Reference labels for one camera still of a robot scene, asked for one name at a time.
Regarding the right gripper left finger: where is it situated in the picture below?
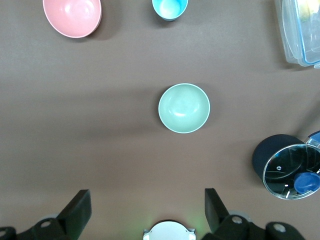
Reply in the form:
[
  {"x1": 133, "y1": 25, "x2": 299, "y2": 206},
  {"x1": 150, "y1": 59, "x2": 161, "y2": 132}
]
[{"x1": 0, "y1": 189, "x2": 92, "y2": 240}]

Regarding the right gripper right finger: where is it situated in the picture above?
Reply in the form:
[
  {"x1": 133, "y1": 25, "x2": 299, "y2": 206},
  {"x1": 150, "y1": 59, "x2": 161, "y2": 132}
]
[{"x1": 202, "y1": 187, "x2": 305, "y2": 240}]

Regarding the dull green bowl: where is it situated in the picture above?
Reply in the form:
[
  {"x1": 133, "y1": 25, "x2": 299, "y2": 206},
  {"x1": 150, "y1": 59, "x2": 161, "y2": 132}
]
[{"x1": 157, "y1": 83, "x2": 211, "y2": 135}]

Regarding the pink bowl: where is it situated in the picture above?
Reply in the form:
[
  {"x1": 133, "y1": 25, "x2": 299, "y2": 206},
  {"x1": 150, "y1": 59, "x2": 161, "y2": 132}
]
[{"x1": 42, "y1": 0, "x2": 103, "y2": 39}]

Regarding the glass lid with blue knob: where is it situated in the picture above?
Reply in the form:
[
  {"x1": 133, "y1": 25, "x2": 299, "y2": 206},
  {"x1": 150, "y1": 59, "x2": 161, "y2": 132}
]
[{"x1": 262, "y1": 142, "x2": 320, "y2": 201}]

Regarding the brown table cover mat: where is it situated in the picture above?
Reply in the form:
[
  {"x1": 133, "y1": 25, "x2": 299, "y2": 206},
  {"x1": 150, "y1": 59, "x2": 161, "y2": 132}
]
[{"x1": 0, "y1": 0, "x2": 320, "y2": 240}]

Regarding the clear plastic lidded container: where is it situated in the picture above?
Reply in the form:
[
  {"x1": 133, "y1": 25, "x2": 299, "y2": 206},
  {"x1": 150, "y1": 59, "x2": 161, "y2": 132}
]
[{"x1": 273, "y1": 0, "x2": 320, "y2": 69}]

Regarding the light blue cup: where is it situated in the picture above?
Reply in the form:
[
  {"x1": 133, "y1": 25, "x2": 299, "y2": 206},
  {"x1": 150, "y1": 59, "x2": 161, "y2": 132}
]
[{"x1": 151, "y1": 0, "x2": 189, "y2": 22}]

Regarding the yellow fruit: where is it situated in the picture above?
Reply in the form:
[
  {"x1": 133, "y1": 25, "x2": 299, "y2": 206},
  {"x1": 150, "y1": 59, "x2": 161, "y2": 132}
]
[{"x1": 299, "y1": 0, "x2": 320, "y2": 23}]

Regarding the dark saucepan with blue handle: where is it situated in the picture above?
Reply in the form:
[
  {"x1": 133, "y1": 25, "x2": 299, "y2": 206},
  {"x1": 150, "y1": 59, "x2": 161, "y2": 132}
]
[{"x1": 251, "y1": 131, "x2": 320, "y2": 186}]

